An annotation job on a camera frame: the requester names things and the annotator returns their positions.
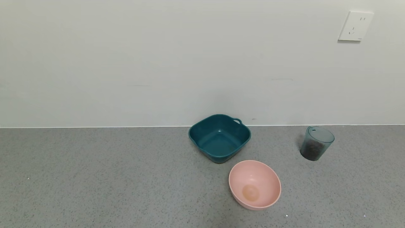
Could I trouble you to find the dark brown solid pellets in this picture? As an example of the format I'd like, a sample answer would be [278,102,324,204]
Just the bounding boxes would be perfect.
[302,139,325,160]

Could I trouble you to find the pink plastic bowl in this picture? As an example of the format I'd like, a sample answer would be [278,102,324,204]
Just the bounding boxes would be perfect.
[228,160,282,211]

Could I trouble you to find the teal square plastic basin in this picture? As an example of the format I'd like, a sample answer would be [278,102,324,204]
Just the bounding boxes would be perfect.
[188,114,252,164]

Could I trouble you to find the white wall socket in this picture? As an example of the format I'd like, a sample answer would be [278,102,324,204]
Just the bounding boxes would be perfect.
[338,11,374,42]

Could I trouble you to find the translucent ribbed blue cup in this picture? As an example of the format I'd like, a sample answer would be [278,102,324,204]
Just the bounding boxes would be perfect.
[300,126,335,161]

